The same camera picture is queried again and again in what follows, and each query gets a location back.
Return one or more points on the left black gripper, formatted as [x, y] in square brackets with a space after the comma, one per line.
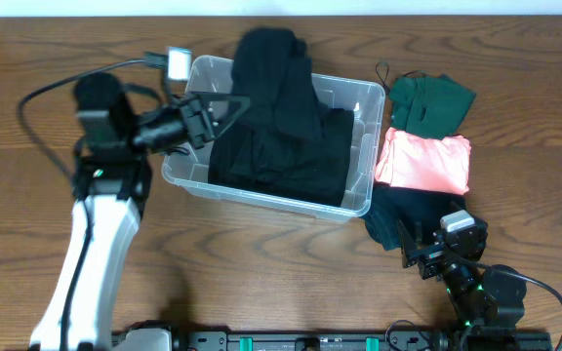
[201, 122]

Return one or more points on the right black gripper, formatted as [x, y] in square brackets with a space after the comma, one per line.
[433, 255]

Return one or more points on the small black garment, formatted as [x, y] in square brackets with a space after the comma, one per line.
[273, 69]

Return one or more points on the large black garment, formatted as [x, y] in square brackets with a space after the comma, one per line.
[274, 164]

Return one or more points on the dark green garment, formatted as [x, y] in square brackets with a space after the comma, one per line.
[426, 106]

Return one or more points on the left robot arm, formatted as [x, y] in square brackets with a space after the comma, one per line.
[111, 184]

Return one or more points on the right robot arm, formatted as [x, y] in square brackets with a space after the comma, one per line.
[488, 301]

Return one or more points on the black folded garment right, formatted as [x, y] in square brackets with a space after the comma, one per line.
[415, 209]

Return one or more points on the clear plastic storage bin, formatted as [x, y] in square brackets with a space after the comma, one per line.
[365, 100]

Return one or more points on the pink folded garment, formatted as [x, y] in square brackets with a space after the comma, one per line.
[438, 165]

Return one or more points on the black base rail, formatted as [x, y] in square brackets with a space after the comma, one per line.
[157, 339]

